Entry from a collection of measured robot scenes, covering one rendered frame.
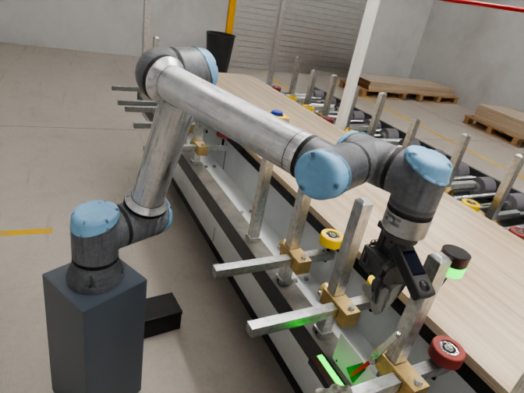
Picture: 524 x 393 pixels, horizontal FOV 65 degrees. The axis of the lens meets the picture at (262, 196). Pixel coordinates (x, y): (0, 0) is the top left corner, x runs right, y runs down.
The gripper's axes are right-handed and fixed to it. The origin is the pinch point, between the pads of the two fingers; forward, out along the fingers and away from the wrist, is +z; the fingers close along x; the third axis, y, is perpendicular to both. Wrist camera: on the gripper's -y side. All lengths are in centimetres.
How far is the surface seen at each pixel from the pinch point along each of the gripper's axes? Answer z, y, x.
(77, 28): 63, 797, -1
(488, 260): 11, 18, -69
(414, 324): 1.1, -4.8, -6.5
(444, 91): 75, 580, -719
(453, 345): 10.5, -6.8, -22.3
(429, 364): 14.9, -6.8, -16.0
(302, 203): -1.8, 45.2, -6.7
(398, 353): 10.5, -4.3, -6.1
